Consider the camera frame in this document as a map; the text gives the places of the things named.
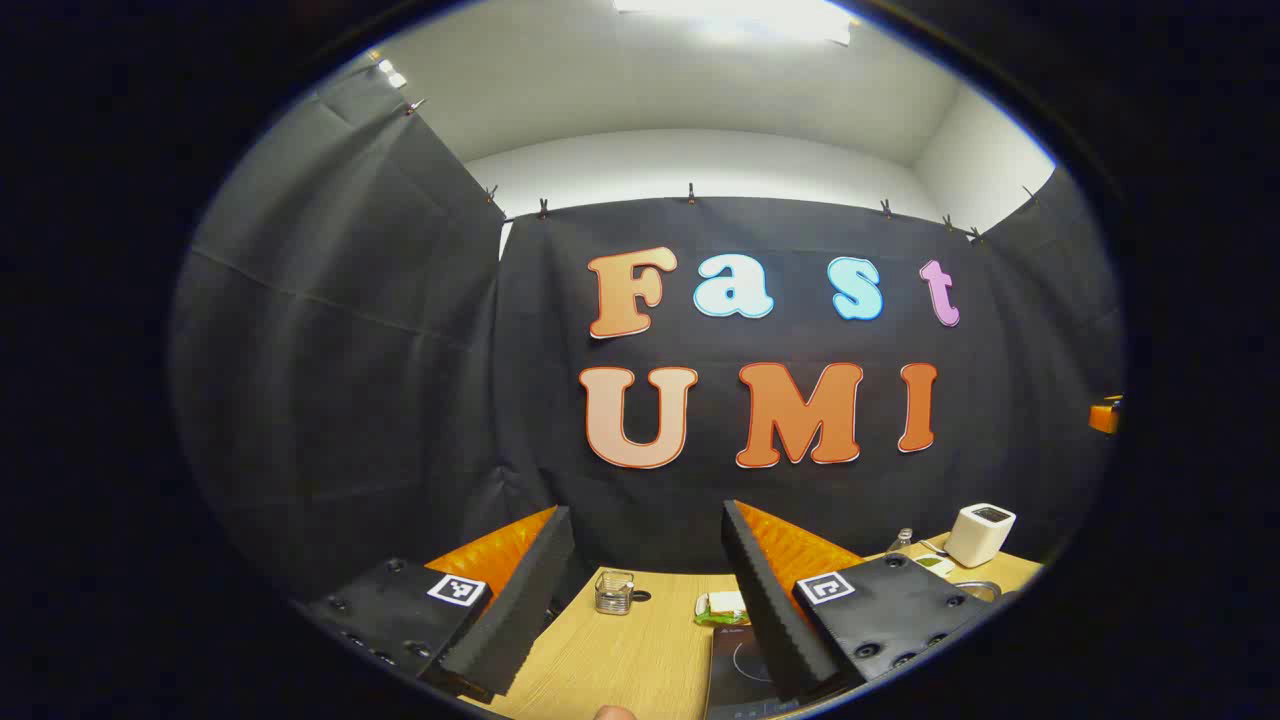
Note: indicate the clear plastic water bottle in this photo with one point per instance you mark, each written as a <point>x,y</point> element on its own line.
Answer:
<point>900,542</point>

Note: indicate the black induction cooktop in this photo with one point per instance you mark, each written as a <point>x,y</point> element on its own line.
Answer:
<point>735,675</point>

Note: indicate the white spoon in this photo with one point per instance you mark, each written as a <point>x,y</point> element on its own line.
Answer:
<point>932,546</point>

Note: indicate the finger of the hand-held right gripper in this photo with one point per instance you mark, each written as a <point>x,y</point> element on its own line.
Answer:
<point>1105,417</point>

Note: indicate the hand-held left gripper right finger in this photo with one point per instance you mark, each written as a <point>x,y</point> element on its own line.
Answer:
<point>765,610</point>

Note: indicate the small clear square holder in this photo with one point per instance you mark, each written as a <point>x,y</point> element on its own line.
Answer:
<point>613,593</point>

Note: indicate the black backdrop cloth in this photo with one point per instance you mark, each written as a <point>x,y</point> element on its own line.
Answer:
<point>380,380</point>

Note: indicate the row of black cloth clips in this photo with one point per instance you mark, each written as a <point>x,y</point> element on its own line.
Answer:
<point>690,192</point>

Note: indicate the white divided bean dish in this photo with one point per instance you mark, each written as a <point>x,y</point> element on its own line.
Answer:
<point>933,564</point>

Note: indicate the white toaster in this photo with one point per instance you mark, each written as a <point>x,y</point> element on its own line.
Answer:
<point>978,535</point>

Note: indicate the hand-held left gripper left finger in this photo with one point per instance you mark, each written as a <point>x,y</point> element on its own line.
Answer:
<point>520,610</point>

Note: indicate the sandwich on white plate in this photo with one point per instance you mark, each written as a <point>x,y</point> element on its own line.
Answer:
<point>722,605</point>

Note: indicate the ceiling light panel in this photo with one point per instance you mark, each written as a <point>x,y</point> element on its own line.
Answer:
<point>740,15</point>
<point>392,73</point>

